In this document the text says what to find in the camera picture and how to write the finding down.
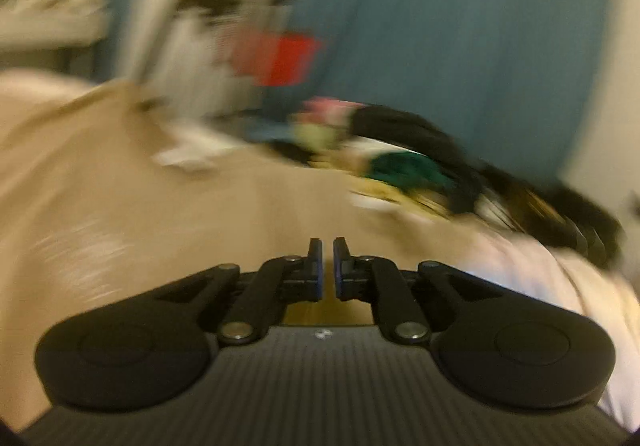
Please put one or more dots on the red object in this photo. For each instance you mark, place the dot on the red object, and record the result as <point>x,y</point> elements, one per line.
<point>282,58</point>

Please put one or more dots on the small white cloth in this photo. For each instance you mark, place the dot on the small white cloth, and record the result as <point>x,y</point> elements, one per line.
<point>192,150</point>

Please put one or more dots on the pile of mixed clothes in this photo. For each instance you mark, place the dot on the pile of mixed clothes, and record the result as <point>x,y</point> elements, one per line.
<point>420,165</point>

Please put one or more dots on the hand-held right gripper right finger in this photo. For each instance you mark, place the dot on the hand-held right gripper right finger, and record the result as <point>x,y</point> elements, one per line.
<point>340,276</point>

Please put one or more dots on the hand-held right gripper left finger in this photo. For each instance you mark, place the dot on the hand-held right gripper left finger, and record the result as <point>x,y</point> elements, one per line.
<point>316,276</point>

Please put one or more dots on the beige bed blanket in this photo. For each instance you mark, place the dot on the beige bed blanket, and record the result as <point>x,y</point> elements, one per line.
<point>165,236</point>

